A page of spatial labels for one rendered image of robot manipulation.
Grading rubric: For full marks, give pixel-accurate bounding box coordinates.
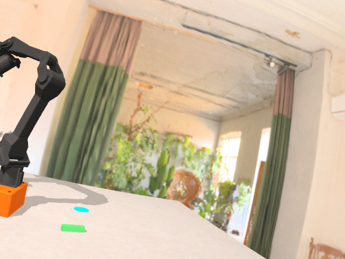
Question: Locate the cyan circle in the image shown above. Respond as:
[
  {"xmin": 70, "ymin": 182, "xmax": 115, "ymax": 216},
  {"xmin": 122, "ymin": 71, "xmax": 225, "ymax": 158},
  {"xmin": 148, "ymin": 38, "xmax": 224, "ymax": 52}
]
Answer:
[{"xmin": 74, "ymin": 207, "xmax": 89, "ymax": 212}]

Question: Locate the green rectangular post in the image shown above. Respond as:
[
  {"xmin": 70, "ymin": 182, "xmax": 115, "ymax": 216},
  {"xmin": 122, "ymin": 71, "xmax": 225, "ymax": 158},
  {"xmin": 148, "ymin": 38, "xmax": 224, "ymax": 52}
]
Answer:
[{"xmin": 61, "ymin": 224, "xmax": 85, "ymax": 233}]

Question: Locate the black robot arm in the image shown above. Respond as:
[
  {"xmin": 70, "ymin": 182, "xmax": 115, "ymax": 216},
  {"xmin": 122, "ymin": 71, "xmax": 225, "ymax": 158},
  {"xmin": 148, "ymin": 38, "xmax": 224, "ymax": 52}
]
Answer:
[{"xmin": 0, "ymin": 36, "xmax": 66, "ymax": 188}]

